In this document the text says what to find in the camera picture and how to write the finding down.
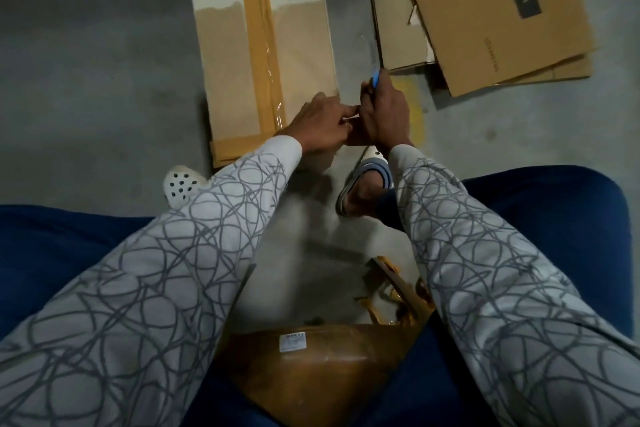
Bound small brown cardboard box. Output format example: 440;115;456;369
192;0;341;169

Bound person's blue trousers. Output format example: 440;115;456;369
0;164;636;427

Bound flat brown cardboard sheet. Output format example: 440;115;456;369
510;53;594;85

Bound brown plastic-wrapped stool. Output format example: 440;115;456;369
215;256;438;427

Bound large flat black-label cardboard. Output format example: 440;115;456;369
395;0;597;99

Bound person's left forearm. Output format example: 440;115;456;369
0;134;303;427

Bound person's left hand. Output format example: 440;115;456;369
280;91;359;155

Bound person's white clog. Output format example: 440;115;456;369
335;153;396;219
163;165;211;211

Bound person's right hand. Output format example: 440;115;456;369
358;68;413;153

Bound person's right white clog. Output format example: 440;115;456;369
335;153;396;219

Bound person's left white clog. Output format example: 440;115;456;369
163;165;211;211

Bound small cardboard box being taped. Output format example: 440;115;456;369
365;0;437;73

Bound person's right forearm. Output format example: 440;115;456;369
388;144;640;427

